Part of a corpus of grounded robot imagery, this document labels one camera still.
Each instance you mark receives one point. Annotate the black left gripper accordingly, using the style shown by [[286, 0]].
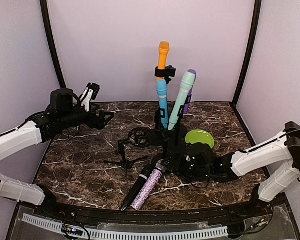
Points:
[[100, 124]]

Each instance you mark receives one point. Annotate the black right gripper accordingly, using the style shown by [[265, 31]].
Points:
[[178, 168]]

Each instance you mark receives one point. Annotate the glitter purple silver-head microphone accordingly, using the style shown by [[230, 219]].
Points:
[[149, 186]]

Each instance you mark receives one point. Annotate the black handheld microphone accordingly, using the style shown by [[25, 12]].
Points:
[[136, 188]]

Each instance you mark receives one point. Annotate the black round-base stand front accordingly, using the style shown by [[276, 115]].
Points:
[[162, 156]]

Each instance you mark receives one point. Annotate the black tripod microphone stand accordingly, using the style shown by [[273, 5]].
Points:
[[137, 138]]

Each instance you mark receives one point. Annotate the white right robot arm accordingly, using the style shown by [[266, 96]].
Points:
[[198, 161]]

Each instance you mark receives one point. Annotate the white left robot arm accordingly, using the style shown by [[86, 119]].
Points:
[[66, 110]]

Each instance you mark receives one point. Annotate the black round-base stand mint mic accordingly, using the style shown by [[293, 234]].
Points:
[[177, 145]]

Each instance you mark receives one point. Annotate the black round-base stand blue mic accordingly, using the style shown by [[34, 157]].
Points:
[[158, 126]]

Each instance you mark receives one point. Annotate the blue microphone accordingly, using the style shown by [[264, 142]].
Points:
[[162, 92]]

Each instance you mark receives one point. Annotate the black round-base stand purple mic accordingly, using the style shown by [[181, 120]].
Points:
[[188, 99]]

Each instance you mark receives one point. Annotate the black round-base stand orange mic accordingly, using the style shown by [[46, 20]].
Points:
[[165, 74]]

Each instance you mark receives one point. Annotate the mint green microphone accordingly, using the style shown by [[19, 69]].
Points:
[[186, 85]]

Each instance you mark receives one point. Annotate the orange microphone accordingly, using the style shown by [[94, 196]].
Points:
[[164, 48]]

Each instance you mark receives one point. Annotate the lime green plate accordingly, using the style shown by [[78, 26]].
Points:
[[200, 136]]

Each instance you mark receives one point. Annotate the black front table rail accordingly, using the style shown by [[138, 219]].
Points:
[[229, 214]]

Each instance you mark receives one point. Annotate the white slotted cable duct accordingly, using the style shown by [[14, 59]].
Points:
[[113, 231]]

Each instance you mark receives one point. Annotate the left black corner post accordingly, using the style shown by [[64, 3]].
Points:
[[52, 47]]

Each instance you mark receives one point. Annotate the black corner post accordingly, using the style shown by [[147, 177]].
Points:
[[248, 52], [52, 47]]

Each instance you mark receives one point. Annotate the right black corner post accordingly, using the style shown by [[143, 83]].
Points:
[[248, 52]]

